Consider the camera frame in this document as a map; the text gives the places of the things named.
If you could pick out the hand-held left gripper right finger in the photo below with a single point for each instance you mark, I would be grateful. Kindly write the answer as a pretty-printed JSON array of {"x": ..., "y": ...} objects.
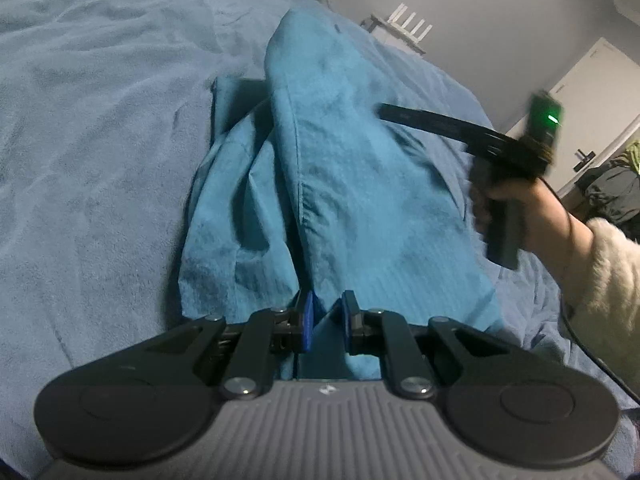
[{"x": 346, "y": 325}]

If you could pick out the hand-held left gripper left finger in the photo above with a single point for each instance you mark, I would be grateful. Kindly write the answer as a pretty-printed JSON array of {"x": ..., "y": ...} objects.
[{"x": 307, "y": 325}]

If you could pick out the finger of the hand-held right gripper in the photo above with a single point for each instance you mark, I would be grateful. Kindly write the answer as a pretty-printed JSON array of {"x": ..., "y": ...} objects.
[{"x": 430, "y": 120}]

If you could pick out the teal garment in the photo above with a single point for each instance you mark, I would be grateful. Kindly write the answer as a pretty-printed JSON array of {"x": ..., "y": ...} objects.
[{"x": 325, "y": 160}]

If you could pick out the person's right forearm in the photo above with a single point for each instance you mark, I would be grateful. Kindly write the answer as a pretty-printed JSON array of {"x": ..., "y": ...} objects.
[{"x": 605, "y": 280}]

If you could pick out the dark hanging clothes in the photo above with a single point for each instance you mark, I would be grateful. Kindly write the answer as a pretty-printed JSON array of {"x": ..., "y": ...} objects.
[{"x": 612, "y": 190}]

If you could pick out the person's right hand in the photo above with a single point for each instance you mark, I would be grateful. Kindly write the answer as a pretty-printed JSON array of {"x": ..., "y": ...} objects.
[{"x": 542, "y": 220}]

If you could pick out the white wifi router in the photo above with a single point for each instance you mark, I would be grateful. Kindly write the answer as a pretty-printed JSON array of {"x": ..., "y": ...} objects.
[{"x": 380, "y": 30}]

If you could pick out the white door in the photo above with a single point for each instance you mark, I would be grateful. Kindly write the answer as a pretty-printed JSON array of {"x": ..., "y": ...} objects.
[{"x": 590, "y": 90}]

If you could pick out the light blue blanket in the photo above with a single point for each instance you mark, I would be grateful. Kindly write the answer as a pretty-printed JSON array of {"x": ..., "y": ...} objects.
[{"x": 100, "y": 110}]

